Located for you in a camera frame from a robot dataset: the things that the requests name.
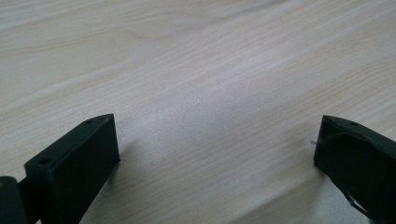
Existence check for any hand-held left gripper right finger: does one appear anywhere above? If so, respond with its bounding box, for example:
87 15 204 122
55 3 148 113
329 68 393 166
313 114 396 224

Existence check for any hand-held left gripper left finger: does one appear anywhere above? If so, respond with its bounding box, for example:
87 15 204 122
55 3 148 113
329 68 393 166
23 113 121 224

